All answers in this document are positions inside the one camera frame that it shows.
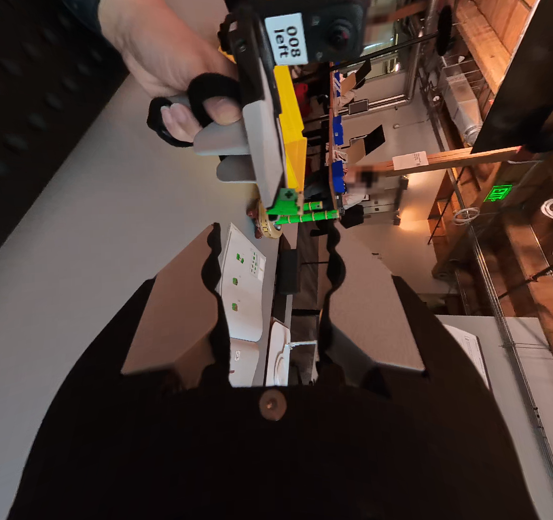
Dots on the green exit sign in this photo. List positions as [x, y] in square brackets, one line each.
[497, 193]

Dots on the white paper sign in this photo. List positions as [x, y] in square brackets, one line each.
[410, 160]

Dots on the grey desk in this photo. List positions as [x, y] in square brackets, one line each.
[108, 234]

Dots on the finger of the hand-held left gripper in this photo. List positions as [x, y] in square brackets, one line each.
[265, 148]

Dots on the open instruction booklet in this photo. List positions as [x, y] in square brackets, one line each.
[242, 278]

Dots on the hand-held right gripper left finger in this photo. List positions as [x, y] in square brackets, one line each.
[173, 312]

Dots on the dark bamboo set box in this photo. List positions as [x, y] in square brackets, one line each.
[319, 215]

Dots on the green toy brick assembly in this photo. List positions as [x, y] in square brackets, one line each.
[285, 200]

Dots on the person's left hand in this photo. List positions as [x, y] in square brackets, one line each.
[173, 53]

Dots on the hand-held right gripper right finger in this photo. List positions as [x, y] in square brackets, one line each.
[376, 312]

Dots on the blue storage bin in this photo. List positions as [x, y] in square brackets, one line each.
[338, 131]
[338, 176]

